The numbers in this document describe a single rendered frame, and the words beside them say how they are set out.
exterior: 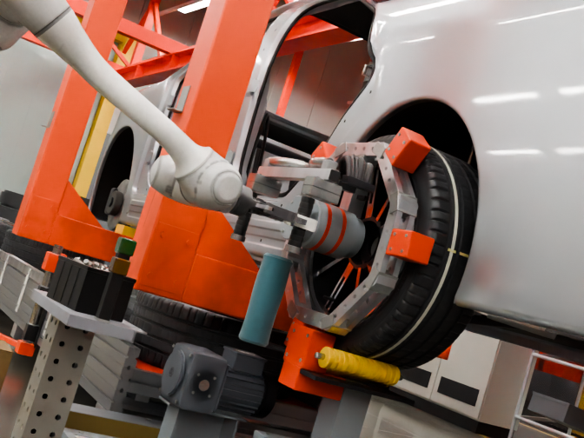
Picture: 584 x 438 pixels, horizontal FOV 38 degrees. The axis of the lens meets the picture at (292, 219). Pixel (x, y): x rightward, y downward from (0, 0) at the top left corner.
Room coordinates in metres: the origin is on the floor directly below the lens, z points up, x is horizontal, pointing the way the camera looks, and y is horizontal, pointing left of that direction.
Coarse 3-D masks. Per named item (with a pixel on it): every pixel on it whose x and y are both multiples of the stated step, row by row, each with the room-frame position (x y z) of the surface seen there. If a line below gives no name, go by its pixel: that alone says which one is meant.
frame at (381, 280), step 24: (360, 144) 2.43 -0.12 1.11; (384, 144) 2.32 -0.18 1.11; (336, 168) 2.59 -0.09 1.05; (384, 168) 2.29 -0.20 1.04; (408, 192) 2.23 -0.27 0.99; (408, 216) 2.21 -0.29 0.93; (288, 240) 2.65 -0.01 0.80; (384, 240) 2.20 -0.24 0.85; (384, 264) 2.19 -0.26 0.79; (288, 288) 2.57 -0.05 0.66; (360, 288) 2.24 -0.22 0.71; (384, 288) 2.21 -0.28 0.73; (312, 312) 2.41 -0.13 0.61; (336, 312) 2.31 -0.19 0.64; (360, 312) 2.29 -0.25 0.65
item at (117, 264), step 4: (112, 256) 2.11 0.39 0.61; (116, 256) 2.09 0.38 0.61; (112, 260) 2.10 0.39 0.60; (116, 260) 2.08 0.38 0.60; (120, 260) 2.08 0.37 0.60; (124, 260) 2.09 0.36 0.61; (128, 260) 2.10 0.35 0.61; (112, 264) 2.09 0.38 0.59; (116, 264) 2.08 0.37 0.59; (120, 264) 2.08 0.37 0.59; (124, 264) 2.09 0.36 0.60; (128, 264) 2.09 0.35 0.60; (112, 268) 2.08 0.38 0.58; (116, 268) 2.08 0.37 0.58; (120, 268) 2.09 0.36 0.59; (124, 268) 2.09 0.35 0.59; (128, 268) 2.10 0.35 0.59; (112, 272) 2.08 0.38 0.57; (116, 272) 2.08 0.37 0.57; (120, 272) 2.09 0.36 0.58; (124, 272) 2.09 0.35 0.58
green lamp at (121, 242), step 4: (120, 236) 2.10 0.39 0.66; (120, 240) 2.09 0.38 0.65; (124, 240) 2.08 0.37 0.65; (128, 240) 2.09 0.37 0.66; (132, 240) 2.09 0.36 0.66; (116, 244) 2.10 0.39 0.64; (120, 244) 2.08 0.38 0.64; (124, 244) 2.08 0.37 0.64; (128, 244) 2.09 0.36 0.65; (132, 244) 2.09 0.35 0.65; (116, 248) 2.10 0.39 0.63; (120, 248) 2.08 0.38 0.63; (124, 248) 2.08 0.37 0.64; (128, 248) 2.09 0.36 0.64; (132, 248) 2.09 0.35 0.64; (120, 252) 2.08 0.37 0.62; (124, 252) 2.09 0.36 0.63; (128, 252) 2.09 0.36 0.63; (132, 252) 2.09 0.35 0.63
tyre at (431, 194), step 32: (448, 160) 2.36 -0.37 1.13; (416, 192) 2.27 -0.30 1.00; (448, 192) 2.25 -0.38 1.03; (416, 224) 2.24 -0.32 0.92; (448, 224) 2.21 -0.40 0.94; (416, 288) 2.19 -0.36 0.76; (448, 288) 2.22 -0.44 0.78; (384, 320) 2.25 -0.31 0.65; (416, 320) 2.25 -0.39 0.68; (448, 320) 2.28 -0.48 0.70; (352, 352) 2.37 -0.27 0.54; (416, 352) 2.35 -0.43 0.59
